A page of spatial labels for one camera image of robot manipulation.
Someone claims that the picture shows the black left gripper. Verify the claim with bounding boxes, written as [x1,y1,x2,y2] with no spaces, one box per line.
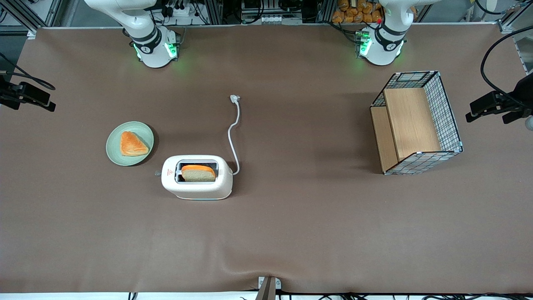
[466,73,533,124]

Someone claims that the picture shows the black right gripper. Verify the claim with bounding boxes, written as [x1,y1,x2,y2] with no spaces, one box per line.
[0,74,56,113]

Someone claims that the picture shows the white two-slot toaster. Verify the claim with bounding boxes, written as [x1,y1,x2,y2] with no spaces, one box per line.
[155,155,233,200]

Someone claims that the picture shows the triangular orange toast piece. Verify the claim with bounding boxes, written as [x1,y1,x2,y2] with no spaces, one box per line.
[120,131,149,157]

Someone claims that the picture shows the pale green plate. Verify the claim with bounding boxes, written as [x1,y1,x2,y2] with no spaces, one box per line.
[106,121,154,166]

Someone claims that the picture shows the pile of orange buns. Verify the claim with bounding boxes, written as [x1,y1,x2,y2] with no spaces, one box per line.
[332,0,384,24]

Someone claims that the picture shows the white power strip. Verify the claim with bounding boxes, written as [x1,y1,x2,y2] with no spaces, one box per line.
[164,3,200,18]

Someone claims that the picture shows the bread slice with orange crust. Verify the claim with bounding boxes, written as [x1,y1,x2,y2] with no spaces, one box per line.
[181,165,217,183]

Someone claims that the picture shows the brown table mat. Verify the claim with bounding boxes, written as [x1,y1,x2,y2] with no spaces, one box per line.
[0,23,533,294]

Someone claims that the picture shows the metal table clamp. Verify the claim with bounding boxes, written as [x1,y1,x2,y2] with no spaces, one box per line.
[258,276,282,300]

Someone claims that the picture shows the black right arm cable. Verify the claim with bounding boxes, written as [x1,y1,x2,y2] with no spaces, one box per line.
[0,52,56,91]

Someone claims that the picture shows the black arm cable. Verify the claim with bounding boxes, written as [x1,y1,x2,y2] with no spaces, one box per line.
[481,26,533,105]
[0,52,56,91]

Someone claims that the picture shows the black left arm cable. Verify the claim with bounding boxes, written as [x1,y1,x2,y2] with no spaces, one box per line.
[481,26,533,105]

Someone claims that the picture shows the aluminium frame profile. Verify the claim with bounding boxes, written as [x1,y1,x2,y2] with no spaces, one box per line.
[498,0,533,34]
[0,0,67,38]

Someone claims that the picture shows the wire basket with wooden shelf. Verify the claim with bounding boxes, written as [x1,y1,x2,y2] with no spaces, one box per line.
[370,71,463,175]

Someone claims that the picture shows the white toaster power cord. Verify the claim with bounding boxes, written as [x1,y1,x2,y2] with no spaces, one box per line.
[227,95,242,175]

